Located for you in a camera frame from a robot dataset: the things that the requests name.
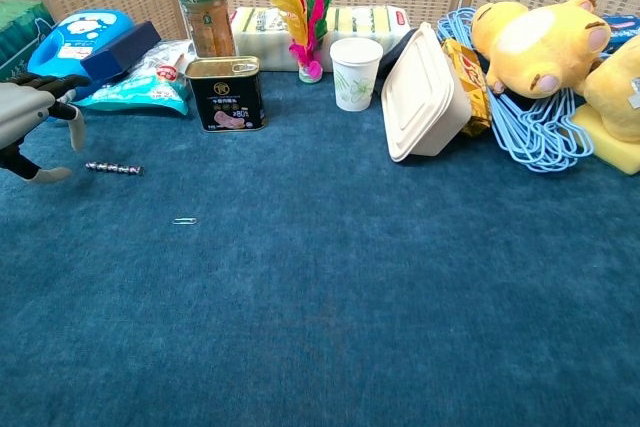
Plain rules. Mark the beige lidded takeaway container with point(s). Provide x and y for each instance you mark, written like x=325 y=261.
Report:
x=425 y=97

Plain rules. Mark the blue pink cookie box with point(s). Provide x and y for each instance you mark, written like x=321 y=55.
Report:
x=625 y=29

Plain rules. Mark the light blue hanger bundle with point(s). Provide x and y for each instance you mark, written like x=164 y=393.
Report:
x=535 y=139

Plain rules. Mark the small metal paper clip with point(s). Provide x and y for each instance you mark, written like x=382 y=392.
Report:
x=184 y=221

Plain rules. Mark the brown tea drink bottle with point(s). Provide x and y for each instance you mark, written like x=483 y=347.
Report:
x=207 y=12

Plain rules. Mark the dark blue rectangular box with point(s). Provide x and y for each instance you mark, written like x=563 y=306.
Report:
x=120 y=52

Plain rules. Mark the blue carpet table mat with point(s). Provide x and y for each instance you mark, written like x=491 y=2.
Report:
x=320 y=272

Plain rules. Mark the yellow foam sponge block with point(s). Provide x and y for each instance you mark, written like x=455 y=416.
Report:
x=612 y=149

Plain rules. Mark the yellow plush toy white belly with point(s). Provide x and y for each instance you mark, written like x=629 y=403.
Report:
x=545 y=42

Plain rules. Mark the blue detergent pump bottle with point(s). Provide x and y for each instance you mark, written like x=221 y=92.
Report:
x=65 y=39

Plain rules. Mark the colourful feather shuttlecock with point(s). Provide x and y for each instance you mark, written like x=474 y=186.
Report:
x=305 y=42

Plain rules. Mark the black gold luncheon meat can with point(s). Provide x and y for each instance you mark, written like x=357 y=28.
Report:
x=227 y=94

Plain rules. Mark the white paper cup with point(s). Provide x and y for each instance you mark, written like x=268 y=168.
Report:
x=355 y=77

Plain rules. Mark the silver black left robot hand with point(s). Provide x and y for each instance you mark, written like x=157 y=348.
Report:
x=22 y=104

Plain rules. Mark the green tea bag box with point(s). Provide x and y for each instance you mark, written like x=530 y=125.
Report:
x=20 y=29

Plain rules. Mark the yellow green sponge multipack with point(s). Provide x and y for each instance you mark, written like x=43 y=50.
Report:
x=365 y=22

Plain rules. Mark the white teal snack bag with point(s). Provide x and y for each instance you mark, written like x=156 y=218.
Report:
x=145 y=87

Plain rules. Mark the yellow red snack packet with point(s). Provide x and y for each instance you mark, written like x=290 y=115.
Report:
x=472 y=87

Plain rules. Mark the plain yellow plush toy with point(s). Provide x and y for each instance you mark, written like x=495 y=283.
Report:
x=617 y=97

